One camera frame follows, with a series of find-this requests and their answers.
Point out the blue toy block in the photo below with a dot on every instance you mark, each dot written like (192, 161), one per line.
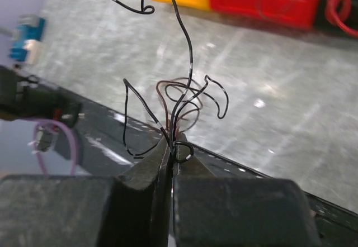
(27, 39)

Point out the black plastic bin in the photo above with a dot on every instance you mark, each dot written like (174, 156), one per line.
(337, 17)

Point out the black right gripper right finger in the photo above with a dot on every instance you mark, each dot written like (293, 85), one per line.
(237, 211)

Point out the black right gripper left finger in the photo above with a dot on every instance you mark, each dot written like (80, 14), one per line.
(89, 210)

